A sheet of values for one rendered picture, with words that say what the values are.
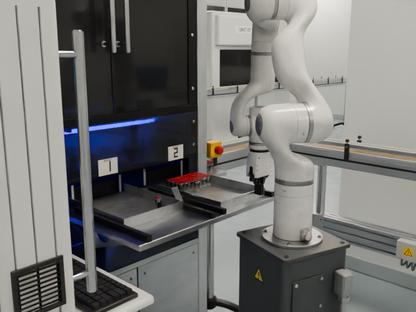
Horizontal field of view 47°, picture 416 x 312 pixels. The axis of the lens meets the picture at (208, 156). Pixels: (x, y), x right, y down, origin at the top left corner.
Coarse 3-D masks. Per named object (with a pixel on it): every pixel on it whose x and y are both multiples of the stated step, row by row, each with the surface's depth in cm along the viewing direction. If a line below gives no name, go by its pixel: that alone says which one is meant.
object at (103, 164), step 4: (100, 160) 174; (104, 160) 175; (108, 160) 177; (112, 160) 178; (116, 160) 179; (100, 164) 174; (104, 164) 176; (108, 164) 177; (112, 164) 178; (116, 164) 180; (100, 168) 175; (104, 168) 176; (108, 168) 177; (112, 168) 179; (116, 168) 180; (100, 172) 175; (104, 172) 176; (108, 172) 178; (112, 172) 179; (116, 172) 180
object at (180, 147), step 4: (168, 148) 198; (172, 148) 199; (180, 148) 203; (168, 152) 198; (172, 152) 200; (180, 152) 203; (168, 156) 199; (172, 156) 200; (180, 156) 204; (168, 160) 199
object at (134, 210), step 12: (120, 192) 193; (132, 192) 190; (144, 192) 185; (72, 204) 173; (96, 204) 178; (108, 204) 178; (120, 204) 178; (132, 204) 178; (144, 204) 178; (168, 204) 176; (180, 204) 171; (108, 216) 159; (120, 216) 165; (132, 216) 155; (144, 216) 159; (156, 216) 163
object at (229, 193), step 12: (216, 180) 205; (228, 180) 200; (180, 192) 184; (192, 192) 193; (204, 192) 193; (216, 192) 193; (228, 192) 193; (240, 192) 193; (252, 192) 182; (264, 192) 188; (216, 204) 171; (228, 204) 173; (240, 204) 178
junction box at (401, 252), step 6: (402, 240) 231; (408, 240) 231; (396, 246) 232; (402, 246) 230; (408, 246) 228; (414, 246) 226; (396, 252) 233; (402, 252) 231; (408, 252) 229; (414, 252) 227; (402, 258) 231; (408, 258) 229; (414, 258) 227
